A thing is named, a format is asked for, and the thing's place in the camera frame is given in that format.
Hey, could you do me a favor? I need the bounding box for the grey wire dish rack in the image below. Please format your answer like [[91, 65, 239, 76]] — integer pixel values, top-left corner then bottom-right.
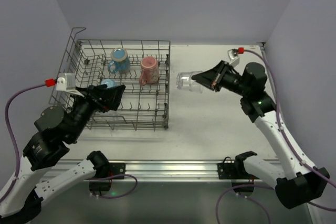
[[59, 27, 171, 131]]

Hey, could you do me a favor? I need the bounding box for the right black controller box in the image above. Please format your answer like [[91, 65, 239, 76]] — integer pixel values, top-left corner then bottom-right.
[[232, 182, 254, 195]]

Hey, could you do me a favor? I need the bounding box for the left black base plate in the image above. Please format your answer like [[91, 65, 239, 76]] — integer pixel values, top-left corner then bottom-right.
[[108, 162, 126, 179]]

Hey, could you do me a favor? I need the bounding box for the light blue faceted cup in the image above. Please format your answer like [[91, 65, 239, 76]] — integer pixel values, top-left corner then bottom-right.
[[100, 79, 118, 88]]

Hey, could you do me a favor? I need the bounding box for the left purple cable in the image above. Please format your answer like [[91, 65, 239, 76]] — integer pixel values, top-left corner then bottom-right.
[[0, 78, 57, 204]]

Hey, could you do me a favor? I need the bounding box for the aluminium mounting rail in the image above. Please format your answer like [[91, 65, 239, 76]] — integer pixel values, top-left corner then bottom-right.
[[39, 159, 279, 183]]

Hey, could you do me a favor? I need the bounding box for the blue patterned mug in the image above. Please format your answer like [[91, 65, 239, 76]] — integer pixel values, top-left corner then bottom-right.
[[108, 48, 131, 74]]

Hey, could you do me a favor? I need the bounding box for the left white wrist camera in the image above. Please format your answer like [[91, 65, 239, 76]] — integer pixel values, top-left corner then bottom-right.
[[56, 73, 82, 96]]

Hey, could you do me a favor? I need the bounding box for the pink patterned mug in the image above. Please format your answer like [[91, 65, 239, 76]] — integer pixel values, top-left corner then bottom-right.
[[139, 56, 160, 86]]

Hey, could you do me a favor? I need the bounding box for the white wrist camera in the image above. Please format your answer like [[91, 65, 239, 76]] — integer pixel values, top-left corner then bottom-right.
[[56, 73, 82, 96], [227, 49, 240, 68]]

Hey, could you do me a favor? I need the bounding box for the left black controller box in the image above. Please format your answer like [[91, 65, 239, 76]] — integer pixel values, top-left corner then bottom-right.
[[89, 182, 112, 196]]

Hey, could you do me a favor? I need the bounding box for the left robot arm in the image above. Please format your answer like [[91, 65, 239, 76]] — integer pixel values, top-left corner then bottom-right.
[[1, 84, 125, 223]]

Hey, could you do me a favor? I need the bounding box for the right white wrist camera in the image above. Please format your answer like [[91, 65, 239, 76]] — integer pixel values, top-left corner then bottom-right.
[[227, 49, 240, 68]]

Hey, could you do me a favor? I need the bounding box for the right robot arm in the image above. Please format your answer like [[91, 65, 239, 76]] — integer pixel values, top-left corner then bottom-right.
[[191, 61, 329, 209]]

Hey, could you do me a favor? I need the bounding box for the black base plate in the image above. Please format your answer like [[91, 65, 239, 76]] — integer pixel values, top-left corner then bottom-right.
[[108, 162, 126, 179], [217, 156, 238, 180]]

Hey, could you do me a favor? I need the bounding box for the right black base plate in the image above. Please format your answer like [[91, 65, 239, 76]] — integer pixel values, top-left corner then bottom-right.
[[217, 156, 238, 180]]

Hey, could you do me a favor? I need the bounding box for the black controller box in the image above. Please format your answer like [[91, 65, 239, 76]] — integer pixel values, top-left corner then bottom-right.
[[89, 182, 112, 196], [232, 182, 254, 195]]

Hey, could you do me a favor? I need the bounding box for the clear glass cup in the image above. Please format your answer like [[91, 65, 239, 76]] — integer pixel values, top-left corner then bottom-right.
[[97, 110, 119, 121], [176, 71, 203, 93]]

